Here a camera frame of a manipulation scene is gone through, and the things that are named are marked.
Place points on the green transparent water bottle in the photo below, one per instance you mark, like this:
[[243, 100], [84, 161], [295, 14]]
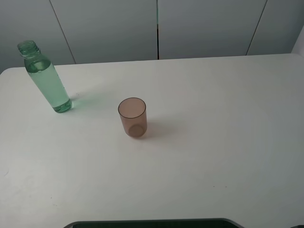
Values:
[[44, 75]]

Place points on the pink translucent plastic cup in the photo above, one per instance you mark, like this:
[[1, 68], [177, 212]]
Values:
[[132, 112]]

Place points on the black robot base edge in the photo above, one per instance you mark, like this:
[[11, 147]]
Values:
[[162, 223]]

